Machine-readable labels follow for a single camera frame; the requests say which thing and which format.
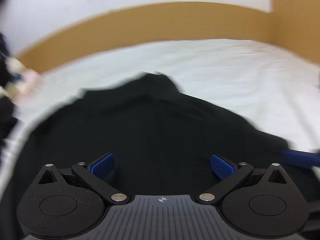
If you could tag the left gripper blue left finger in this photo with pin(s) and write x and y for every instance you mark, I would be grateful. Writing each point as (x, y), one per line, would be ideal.
(102, 166)

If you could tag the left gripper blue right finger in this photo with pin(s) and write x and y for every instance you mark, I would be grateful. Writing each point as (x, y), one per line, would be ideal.
(222, 167)

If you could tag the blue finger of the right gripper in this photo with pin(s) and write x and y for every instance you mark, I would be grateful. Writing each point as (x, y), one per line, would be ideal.
(300, 159)

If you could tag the black fleece garment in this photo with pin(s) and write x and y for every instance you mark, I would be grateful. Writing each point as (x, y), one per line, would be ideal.
(162, 186)

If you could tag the white bed sheet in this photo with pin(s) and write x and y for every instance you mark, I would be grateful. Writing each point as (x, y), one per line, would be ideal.
(274, 89)

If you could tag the person in black hoodie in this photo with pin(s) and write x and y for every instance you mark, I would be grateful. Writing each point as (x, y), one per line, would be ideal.
(8, 121)

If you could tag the pink white pillow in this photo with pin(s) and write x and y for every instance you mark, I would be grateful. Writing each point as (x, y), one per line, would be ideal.
(23, 80)

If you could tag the wooden headboard panel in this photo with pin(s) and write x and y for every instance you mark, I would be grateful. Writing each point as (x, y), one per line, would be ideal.
(292, 25)

